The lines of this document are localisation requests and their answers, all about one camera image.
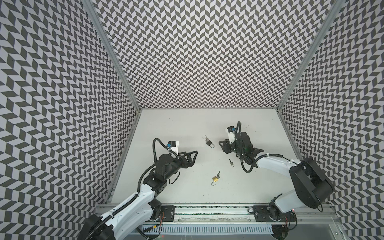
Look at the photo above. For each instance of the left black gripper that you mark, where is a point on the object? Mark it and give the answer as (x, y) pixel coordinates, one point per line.
(190, 162)

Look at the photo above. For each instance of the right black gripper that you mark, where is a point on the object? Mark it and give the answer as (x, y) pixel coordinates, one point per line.
(233, 144)

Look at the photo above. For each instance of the black padlock top with keys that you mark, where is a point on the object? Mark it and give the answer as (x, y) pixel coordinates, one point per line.
(209, 142)

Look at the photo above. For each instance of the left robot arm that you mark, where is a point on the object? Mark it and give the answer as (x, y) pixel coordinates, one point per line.
(142, 205)

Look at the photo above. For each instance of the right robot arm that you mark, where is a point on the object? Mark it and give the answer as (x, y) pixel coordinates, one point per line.
(311, 185)

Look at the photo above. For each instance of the brass padlock with keys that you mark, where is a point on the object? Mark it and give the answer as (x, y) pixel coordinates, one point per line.
(215, 179)

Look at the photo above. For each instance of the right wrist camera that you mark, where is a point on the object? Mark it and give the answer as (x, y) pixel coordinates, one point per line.
(231, 134)

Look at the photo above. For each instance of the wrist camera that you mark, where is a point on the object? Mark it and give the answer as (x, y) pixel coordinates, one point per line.
(231, 134)
(173, 148)

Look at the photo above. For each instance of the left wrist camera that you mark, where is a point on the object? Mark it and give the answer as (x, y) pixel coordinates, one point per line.
(173, 148)

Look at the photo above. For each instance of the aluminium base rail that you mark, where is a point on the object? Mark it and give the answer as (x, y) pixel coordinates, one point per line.
(245, 219)

